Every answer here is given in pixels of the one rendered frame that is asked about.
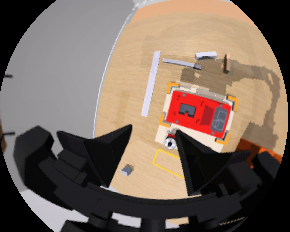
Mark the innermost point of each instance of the grey cube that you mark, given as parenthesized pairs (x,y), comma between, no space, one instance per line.
(126,171)

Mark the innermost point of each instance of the grey wheel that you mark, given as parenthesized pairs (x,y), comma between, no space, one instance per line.
(171,139)

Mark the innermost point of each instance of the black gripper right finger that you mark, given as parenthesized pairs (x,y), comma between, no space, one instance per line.
(201,164)

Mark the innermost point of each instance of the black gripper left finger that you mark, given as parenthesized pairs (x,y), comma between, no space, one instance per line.
(103,153)

